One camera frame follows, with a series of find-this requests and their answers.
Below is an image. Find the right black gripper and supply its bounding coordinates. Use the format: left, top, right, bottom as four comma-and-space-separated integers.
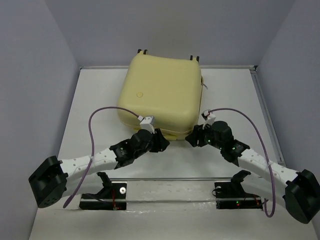
184, 121, 224, 150

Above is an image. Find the yellow suitcase with black lining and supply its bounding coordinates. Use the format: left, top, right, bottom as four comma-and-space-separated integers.
117, 49, 205, 140

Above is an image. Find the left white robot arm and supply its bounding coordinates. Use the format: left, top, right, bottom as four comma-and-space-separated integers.
28, 128, 170, 209

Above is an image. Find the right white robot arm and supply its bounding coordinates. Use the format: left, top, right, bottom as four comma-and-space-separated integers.
185, 121, 320, 224

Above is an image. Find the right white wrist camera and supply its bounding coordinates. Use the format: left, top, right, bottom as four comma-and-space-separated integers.
201, 109, 216, 129

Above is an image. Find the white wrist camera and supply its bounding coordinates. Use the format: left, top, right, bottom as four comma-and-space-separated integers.
201, 109, 216, 129
139, 115, 155, 134

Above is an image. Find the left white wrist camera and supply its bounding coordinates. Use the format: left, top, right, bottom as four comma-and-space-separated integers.
139, 115, 155, 134

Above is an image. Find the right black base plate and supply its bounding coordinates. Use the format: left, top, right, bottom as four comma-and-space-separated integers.
211, 170, 264, 210

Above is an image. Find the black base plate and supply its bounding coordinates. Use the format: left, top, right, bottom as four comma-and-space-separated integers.
79, 172, 127, 211
211, 170, 264, 210

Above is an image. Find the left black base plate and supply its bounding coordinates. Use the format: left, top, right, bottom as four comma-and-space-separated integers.
79, 172, 127, 211

